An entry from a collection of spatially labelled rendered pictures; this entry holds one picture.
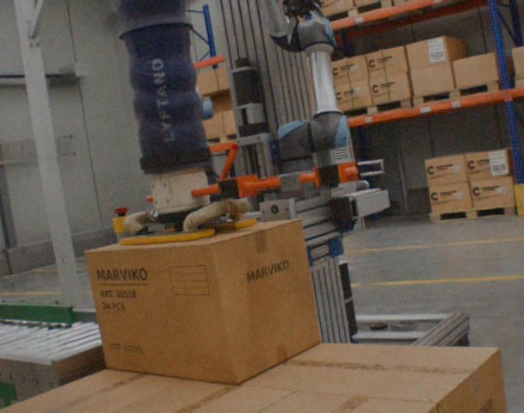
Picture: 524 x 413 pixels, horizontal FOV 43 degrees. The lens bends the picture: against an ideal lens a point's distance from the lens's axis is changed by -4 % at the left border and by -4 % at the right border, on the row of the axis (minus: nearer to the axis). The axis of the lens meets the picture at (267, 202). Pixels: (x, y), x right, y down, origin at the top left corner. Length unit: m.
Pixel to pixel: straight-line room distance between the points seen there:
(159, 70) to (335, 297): 1.37
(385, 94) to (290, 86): 6.92
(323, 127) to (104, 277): 0.96
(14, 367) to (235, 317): 0.99
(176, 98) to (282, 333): 0.77
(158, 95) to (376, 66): 7.85
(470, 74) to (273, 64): 6.60
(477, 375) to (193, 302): 0.79
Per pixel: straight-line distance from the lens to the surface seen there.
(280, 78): 2.86
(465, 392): 1.74
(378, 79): 9.84
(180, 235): 2.03
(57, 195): 5.73
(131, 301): 2.18
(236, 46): 2.96
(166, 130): 2.11
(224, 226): 2.16
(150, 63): 2.15
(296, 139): 2.58
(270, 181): 1.91
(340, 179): 1.76
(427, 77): 9.50
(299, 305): 2.13
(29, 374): 2.52
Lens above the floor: 1.12
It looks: 3 degrees down
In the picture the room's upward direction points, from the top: 9 degrees counter-clockwise
